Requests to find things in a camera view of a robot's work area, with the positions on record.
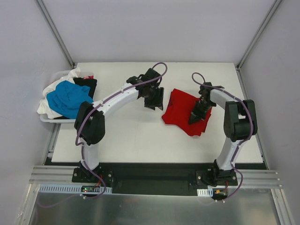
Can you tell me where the bright red t shirt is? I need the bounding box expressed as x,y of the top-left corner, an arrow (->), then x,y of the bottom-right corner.
162,89 -> 211,136

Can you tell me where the dark red t shirt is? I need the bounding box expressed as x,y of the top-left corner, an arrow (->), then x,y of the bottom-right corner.
200,108 -> 212,133

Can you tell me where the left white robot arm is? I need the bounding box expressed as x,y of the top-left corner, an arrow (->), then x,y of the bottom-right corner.
72,67 -> 164,183

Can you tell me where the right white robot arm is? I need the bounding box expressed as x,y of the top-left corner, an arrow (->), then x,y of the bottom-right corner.
188,82 -> 258,187

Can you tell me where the black t shirt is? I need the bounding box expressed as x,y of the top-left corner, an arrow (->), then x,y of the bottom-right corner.
53,77 -> 98,120

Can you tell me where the pink garment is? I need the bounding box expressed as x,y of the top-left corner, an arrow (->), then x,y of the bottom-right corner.
84,75 -> 94,79

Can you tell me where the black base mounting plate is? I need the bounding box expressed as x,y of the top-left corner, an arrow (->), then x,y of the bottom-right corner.
72,163 -> 238,196

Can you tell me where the blue t shirt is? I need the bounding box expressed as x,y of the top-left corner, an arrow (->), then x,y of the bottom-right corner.
46,81 -> 94,120

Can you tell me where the white plastic laundry basket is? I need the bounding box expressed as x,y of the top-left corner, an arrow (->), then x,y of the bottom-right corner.
37,68 -> 94,122

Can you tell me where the white t shirt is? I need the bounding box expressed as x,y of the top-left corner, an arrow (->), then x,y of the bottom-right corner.
37,68 -> 81,120

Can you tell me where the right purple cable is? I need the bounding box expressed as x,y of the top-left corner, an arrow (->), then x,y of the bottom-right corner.
191,72 -> 256,203

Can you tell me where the purple cable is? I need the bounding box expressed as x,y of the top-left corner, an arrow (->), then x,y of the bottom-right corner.
36,62 -> 168,208
191,72 -> 256,203

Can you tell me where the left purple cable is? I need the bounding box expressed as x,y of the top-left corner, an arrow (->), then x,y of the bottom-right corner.
36,62 -> 168,208

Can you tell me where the right white cable duct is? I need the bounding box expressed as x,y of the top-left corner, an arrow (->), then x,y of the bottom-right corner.
197,188 -> 213,197

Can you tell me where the white cable duct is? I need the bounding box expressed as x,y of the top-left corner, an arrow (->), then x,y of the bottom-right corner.
197,188 -> 213,197
39,184 -> 113,195

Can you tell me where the aluminium frame rail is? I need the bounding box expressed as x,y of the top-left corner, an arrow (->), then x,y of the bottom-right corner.
29,164 -> 283,189

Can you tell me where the left white cable duct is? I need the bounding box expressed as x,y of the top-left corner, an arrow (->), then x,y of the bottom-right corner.
39,184 -> 113,195

